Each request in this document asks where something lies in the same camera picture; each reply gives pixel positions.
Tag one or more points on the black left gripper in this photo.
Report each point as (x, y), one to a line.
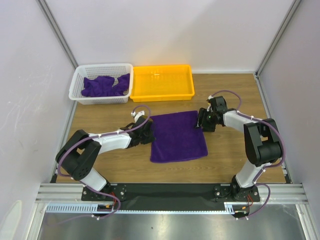
(150, 138)

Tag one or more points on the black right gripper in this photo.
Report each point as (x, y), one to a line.
(201, 119)

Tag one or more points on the purple towel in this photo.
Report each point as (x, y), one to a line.
(104, 86)
(176, 138)

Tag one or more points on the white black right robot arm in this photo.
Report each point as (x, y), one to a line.
(263, 145)

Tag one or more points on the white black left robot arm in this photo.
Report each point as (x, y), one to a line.
(78, 155)

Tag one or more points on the yellow plastic tray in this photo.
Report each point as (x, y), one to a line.
(158, 83)

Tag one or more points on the purple towel in basket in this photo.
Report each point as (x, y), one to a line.
(104, 86)

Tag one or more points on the white perforated plastic basket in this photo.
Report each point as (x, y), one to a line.
(92, 71)

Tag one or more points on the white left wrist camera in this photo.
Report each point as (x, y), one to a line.
(137, 115)

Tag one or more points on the white slotted cable duct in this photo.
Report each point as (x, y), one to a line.
(95, 208)

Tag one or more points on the aluminium frame rail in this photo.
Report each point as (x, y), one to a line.
(280, 194)

